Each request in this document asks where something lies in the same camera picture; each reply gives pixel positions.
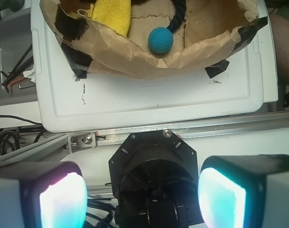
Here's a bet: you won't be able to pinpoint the metal corner bracket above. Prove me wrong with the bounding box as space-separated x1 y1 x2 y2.
67 132 97 153

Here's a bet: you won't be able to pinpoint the black cables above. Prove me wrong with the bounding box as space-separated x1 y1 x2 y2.
0 111 50 160

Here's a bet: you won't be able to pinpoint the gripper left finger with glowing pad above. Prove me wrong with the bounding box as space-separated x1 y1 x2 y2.
0 161 87 228

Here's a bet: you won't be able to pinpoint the blue dimpled ball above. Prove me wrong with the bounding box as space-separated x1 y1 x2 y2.
148 27 174 54

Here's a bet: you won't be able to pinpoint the aluminium frame rail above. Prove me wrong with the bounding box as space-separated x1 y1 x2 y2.
0 111 289 162

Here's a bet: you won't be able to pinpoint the dark blue rope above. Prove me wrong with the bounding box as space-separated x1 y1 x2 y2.
167 0 187 32

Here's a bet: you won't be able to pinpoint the white plastic bin lid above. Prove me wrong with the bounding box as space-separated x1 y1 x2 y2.
31 0 264 133

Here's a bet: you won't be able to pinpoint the black hex keys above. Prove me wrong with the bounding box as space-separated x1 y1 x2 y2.
0 44 34 95

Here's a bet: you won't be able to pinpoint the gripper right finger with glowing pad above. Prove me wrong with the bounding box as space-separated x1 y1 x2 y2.
198 154 289 228

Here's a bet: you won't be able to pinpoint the grey plastic tray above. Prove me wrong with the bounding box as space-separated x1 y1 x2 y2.
0 14 37 106

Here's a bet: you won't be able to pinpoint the yellow cloth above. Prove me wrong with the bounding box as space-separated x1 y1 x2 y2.
89 0 131 37

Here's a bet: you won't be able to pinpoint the brown paper bag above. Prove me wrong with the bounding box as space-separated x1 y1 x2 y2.
39 0 268 79

